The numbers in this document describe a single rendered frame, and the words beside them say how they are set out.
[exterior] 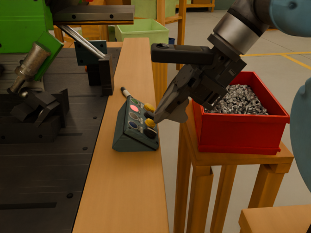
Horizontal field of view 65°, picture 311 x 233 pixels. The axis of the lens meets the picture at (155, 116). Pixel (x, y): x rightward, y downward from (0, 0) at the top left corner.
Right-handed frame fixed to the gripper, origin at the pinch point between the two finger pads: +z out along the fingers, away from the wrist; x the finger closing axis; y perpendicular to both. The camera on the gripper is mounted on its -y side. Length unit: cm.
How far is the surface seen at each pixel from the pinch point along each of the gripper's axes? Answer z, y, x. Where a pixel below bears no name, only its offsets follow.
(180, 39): 15, 68, 286
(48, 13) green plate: -2.0, -29.9, 14.7
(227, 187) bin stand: 27, 60, 31
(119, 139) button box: 5.7, -5.2, -5.7
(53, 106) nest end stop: 10.9, -19.0, 2.2
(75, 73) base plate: 19.5, -19.3, 39.8
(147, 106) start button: 1.6, -0.9, 6.3
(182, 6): -18, 45, 286
